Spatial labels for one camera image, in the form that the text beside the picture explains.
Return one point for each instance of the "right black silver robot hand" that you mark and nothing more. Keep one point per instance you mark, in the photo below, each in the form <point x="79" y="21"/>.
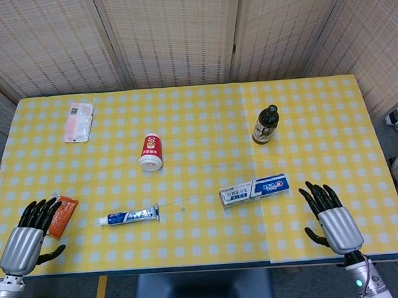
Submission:
<point x="341" y="228"/>

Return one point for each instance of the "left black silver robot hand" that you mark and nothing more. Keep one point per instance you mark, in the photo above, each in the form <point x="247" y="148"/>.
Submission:
<point x="20" y="246"/>

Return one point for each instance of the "blue white toothpaste box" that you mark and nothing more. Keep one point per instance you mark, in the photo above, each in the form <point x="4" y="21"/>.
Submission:
<point x="251" y="191"/>

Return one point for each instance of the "blue and white toothpaste tube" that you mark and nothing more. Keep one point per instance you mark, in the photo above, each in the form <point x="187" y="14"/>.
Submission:
<point x="129" y="216"/>

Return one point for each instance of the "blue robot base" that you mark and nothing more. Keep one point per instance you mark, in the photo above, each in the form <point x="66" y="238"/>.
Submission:
<point x="203" y="290"/>

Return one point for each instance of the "orange snack packet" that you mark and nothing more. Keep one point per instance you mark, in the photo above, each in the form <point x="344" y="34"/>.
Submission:
<point x="64" y="214"/>

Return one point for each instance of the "white power strip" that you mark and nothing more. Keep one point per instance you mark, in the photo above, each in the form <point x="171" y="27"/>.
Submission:
<point x="394" y="116"/>

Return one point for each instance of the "dark glass bottle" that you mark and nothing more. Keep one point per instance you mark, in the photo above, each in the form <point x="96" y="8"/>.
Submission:
<point x="264" y="127"/>

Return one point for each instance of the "pink and white sachet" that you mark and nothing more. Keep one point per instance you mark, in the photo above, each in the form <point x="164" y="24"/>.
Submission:
<point x="79" y="123"/>

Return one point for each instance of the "red and white canister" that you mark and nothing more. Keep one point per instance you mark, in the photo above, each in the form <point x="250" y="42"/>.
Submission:
<point x="150" y="151"/>

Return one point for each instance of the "yellow white checked tablecloth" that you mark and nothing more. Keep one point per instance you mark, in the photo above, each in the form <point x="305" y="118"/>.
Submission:
<point x="198" y="129"/>

